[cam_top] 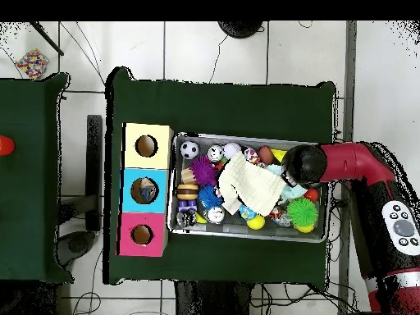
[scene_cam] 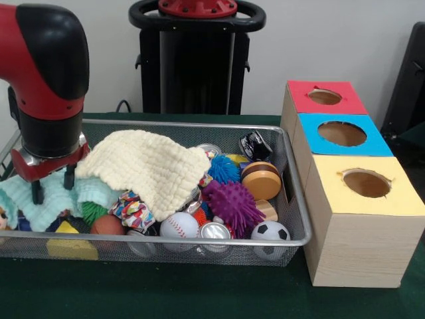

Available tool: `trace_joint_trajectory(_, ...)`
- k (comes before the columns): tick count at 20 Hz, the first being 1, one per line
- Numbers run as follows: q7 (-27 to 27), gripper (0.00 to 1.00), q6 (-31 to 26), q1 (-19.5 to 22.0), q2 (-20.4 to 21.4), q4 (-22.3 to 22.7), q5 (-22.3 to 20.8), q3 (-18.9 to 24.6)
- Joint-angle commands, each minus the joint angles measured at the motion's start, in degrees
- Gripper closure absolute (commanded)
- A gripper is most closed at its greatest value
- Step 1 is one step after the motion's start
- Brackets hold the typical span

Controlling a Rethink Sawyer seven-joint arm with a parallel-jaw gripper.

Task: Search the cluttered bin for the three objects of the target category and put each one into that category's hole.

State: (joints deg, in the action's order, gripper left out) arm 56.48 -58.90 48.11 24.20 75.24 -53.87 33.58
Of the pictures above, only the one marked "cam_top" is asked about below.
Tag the clear blue packet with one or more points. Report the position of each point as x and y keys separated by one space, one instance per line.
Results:
x=144 y=195

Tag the red round disc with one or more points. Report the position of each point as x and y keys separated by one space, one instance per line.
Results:
x=5 y=146

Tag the dark green side table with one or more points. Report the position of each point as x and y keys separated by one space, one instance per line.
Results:
x=33 y=197

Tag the shallow clear mesh bin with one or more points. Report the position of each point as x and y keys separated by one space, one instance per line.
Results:
x=172 y=226

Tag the brown wooden yo-yo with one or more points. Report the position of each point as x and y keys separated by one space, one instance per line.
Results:
x=187 y=192

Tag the wooden box with three holes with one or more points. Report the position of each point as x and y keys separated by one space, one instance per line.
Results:
x=128 y=223

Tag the dark green table cloth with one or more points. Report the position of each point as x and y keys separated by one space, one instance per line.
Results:
x=223 y=105

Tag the purple spiky ball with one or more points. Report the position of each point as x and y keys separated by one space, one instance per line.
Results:
x=203 y=170

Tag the green spiky rubber ball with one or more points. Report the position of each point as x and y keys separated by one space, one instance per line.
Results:
x=303 y=211

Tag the black upright panel stand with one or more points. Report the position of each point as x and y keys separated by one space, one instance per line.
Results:
x=94 y=170

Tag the blue spiky ball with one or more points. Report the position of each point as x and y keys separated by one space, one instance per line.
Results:
x=210 y=195

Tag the multicoloured speckled toy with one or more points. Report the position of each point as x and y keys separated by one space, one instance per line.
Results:
x=31 y=63

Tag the small soccer ball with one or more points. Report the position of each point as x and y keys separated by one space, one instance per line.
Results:
x=189 y=149

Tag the brown rubber ball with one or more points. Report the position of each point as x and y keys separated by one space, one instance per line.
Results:
x=265 y=155

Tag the mint green waffle cloth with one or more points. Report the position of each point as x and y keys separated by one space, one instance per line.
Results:
x=293 y=191

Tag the black round floor base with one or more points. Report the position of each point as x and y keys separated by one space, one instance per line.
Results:
x=239 y=27

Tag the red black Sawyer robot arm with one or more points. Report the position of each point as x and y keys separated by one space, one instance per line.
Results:
x=354 y=161

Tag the yellow ball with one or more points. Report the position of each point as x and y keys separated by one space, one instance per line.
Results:
x=256 y=222

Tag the cream yellow waffle cloth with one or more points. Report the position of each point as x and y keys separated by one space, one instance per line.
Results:
x=252 y=187

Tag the small baseball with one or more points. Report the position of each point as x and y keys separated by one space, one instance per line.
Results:
x=232 y=149

